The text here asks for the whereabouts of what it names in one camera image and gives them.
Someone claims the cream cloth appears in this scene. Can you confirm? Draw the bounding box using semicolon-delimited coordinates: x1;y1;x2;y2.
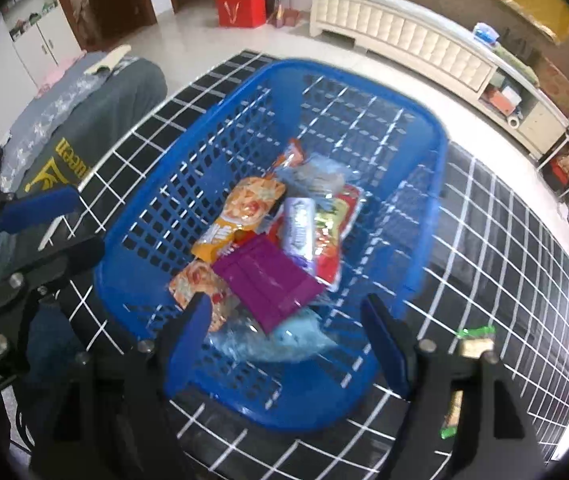
87;45;132;73

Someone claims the blue tissue box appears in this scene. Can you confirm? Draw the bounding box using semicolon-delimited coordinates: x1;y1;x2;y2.
472;22;500;43

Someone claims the purple snack packet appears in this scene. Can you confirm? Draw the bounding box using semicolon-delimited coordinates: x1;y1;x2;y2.
212;235;333;333

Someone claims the orange box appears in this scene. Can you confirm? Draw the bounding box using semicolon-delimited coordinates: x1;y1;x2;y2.
485;85;520;113

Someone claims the orange picture snack packet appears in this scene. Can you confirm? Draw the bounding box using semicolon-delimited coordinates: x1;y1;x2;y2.
168;260;238;333

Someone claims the large light blue snack packet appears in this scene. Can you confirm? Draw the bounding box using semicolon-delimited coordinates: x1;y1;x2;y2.
204;307;340;363

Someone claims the grey printed cloth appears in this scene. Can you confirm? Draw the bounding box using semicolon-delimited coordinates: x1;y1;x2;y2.
2;50;168;201

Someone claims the green folded cloth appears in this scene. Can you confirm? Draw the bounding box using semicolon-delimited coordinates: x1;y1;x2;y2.
495;45;538;81

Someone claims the pink cloth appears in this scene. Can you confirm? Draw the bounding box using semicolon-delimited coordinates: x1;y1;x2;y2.
37;57;82;96

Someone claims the dark wooden door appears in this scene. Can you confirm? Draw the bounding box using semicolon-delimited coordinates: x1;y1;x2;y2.
47;0;158;51

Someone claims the red paper bag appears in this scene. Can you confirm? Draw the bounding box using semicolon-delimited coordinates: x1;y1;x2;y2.
213;0;268;28

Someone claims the brown cardboard box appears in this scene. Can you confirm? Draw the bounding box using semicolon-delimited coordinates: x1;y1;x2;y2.
535;55;569;116

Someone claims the blue plastic basket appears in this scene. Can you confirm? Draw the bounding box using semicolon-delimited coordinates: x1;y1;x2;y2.
93;57;449;433

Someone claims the cream television cabinet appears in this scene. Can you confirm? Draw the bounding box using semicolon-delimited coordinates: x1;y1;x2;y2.
309;0;569;161

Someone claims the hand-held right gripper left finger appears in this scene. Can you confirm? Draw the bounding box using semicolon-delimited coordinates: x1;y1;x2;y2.
29;292;214;480

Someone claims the long orange snack packet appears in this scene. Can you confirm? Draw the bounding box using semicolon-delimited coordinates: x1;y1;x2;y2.
190;175;286;264

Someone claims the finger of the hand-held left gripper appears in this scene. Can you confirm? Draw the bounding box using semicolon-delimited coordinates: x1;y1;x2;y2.
0;235;106;317
0;162;81;258

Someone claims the green candy packet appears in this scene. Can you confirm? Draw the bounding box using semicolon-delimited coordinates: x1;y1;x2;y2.
439;325;498;441

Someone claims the red dustpan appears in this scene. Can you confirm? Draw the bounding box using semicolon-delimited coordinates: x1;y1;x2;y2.
267;5;298;28

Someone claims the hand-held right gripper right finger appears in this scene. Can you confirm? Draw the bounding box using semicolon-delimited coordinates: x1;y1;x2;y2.
361;292;548;480

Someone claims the lavender snack packet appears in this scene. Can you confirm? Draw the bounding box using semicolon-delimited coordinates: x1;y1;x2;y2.
279;196;320;271

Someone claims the black white checkered tablecloth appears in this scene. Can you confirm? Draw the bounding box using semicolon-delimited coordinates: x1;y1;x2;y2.
54;49;569;480

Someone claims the white cupboard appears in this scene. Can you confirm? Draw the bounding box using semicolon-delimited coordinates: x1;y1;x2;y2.
2;0;85;91

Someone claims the small red orange snack packet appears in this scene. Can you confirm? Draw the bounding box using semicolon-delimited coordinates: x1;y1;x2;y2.
272;139;308;171

